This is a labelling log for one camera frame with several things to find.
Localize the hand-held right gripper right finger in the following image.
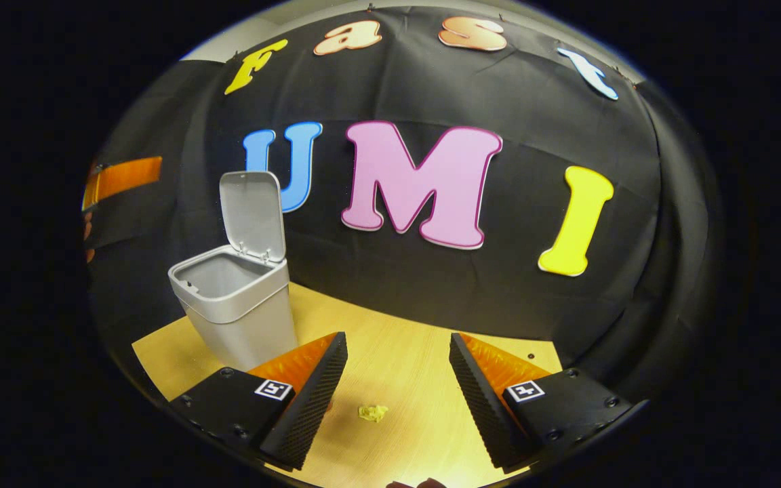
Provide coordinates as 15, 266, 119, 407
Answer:
449, 333, 635, 474

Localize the white desktop garbage bin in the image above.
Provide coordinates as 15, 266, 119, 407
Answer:
167, 171, 298, 372

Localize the wooden desktop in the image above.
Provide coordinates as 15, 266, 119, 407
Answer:
132, 281, 564, 488

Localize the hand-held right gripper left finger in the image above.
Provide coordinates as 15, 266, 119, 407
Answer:
169, 331, 348, 472

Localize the black backdrop cloth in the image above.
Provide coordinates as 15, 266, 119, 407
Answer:
85, 5, 727, 401

